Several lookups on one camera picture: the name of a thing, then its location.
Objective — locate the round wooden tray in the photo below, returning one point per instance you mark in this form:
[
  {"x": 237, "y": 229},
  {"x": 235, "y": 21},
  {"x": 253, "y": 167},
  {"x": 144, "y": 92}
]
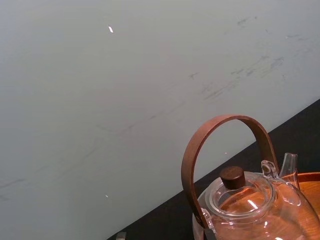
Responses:
[{"x": 311, "y": 190}]

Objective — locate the glass lid with wooden knob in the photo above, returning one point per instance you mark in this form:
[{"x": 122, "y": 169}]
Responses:
[{"x": 240, "y": 200}]

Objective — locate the small grey block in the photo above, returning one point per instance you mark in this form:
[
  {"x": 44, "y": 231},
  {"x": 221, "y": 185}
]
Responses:
[{"x": 121, "y": 236}]

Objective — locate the black table cloth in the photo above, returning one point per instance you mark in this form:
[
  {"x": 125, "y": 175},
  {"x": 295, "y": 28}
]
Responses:
[{"x": 295, "y": 140}]

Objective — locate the clear glass teapot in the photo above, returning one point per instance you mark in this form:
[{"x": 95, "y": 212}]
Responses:
[{"x": 287, "y": 200}]

